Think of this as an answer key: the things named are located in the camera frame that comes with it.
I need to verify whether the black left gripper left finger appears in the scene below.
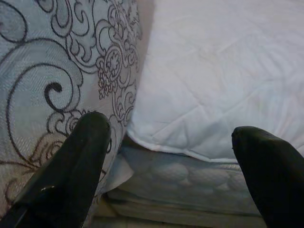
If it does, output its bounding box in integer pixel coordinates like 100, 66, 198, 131
0, 112, 111, 228

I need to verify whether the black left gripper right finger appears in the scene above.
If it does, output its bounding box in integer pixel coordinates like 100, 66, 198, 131
231, 125, 304, 228

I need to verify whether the white mattress label tag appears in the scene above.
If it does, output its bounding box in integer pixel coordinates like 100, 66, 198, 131
108, 154, 133, 190

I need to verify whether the grey quilted bed mattress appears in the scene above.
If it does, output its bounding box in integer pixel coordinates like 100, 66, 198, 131
92, 140, 269, 228

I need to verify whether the white quilted mattress pad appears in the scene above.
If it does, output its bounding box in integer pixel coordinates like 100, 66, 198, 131
127, 0, 304, 164

